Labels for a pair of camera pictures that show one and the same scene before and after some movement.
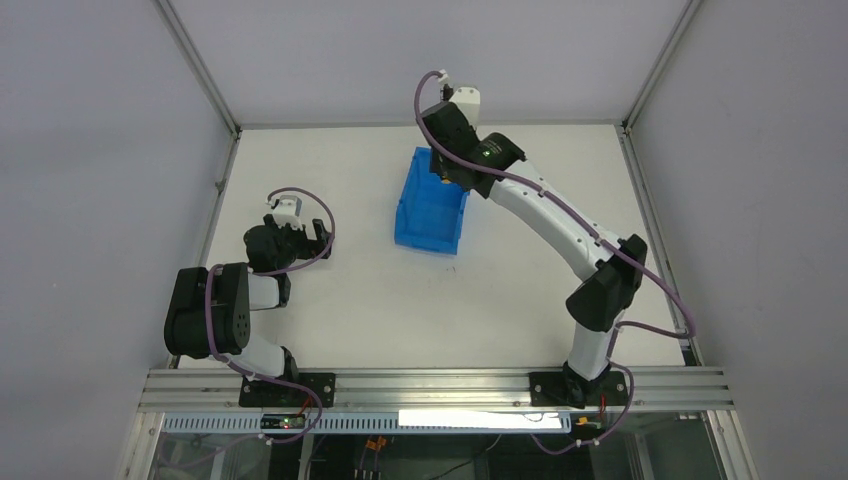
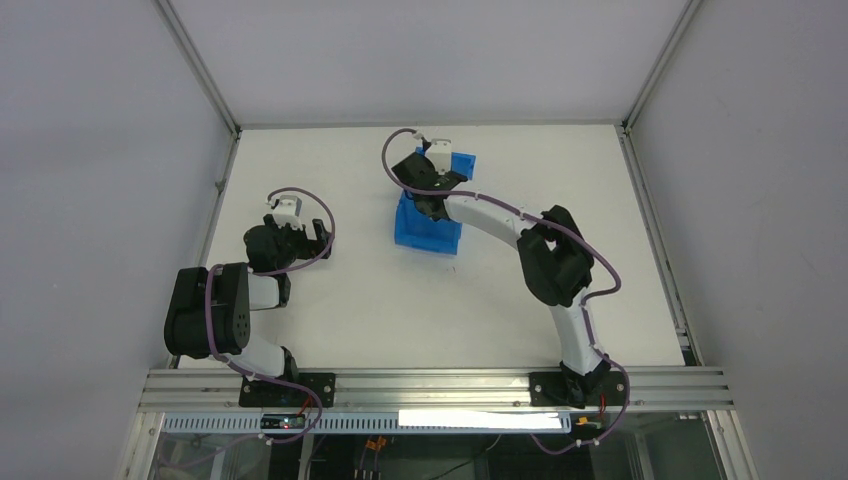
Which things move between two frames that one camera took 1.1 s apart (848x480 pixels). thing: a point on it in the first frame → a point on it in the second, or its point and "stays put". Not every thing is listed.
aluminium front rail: x=170 y=390 stays put
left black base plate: x=263 y=394 stays put
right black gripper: x=448 y=170 → x=436 y=175
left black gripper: x=303 y=240 stays put
